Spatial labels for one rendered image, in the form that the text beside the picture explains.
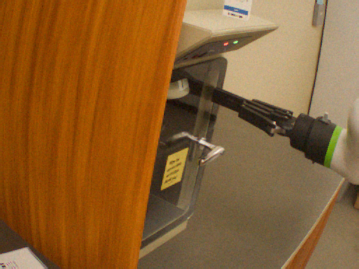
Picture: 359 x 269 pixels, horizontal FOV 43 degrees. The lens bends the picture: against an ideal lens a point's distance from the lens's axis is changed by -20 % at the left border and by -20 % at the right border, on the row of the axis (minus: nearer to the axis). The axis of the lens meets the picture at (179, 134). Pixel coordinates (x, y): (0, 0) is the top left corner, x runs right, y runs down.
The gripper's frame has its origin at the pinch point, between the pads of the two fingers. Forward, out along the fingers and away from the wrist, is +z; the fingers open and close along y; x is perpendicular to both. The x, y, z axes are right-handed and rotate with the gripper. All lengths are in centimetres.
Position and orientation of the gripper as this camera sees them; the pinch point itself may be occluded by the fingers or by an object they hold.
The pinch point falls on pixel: (228, 99)
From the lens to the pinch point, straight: 111.4
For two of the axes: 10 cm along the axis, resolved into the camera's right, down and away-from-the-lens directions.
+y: -5.2, 2.6, -8.1
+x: -1.8, 9.0, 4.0
